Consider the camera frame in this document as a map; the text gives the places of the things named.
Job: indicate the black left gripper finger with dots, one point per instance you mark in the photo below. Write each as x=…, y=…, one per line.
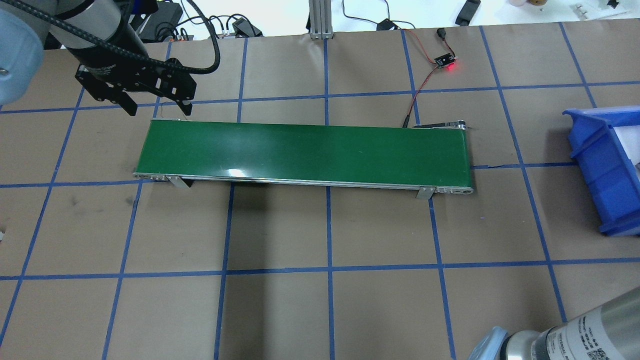
x=124, y=100
x=184, y=104

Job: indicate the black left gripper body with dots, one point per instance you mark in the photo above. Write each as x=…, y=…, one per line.
x=101, y=71

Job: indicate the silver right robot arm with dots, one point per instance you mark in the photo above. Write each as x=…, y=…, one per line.
x=610, y=331

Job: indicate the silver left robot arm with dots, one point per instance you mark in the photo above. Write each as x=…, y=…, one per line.
x=103, y=37

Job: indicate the black power brick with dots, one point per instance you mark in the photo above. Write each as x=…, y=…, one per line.
x=157, y=26

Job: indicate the black power adapter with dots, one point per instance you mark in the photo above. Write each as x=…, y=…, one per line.
x=386, y=25

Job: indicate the green conveyor belt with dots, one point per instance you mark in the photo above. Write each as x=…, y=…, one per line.
x=431, y=160

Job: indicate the small sensor circuit board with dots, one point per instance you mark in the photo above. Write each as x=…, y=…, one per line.
x=446, y=62

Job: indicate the blue plastic bin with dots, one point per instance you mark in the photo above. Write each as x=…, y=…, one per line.
x=605, y=144

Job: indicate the aluminium frame post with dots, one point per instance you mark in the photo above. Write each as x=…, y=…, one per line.
x=320, y=26

